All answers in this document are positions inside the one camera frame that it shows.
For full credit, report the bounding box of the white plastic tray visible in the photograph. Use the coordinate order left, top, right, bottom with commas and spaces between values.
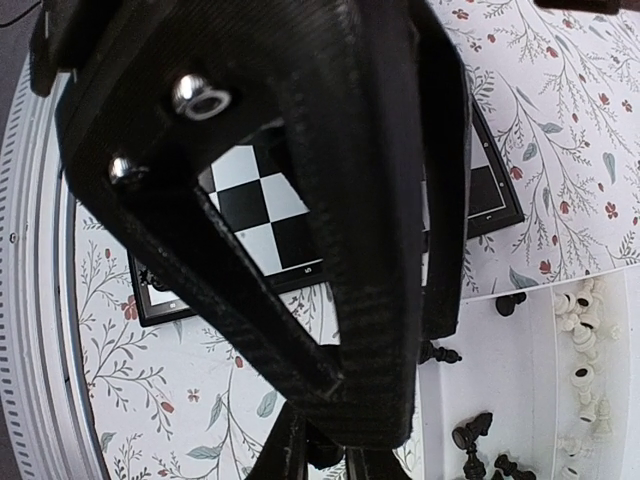
397, 267, 639, 479

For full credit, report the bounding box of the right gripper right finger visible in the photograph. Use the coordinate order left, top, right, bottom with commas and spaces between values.
345, 447, 403, 480

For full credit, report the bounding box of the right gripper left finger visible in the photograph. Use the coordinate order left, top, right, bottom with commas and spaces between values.
257, 402, 308, 480

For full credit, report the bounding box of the floral patterned table mat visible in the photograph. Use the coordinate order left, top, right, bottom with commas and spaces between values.
75, 1, 639, 479

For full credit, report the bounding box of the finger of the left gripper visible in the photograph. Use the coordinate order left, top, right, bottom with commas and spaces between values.
64, 154, 343, 400
279, 1, 470, 448

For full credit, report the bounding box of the black white chessboard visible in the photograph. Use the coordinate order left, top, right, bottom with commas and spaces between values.
127, 94, 525, 329

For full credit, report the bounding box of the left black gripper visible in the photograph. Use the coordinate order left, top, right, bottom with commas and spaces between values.
30, 1, 360, 210

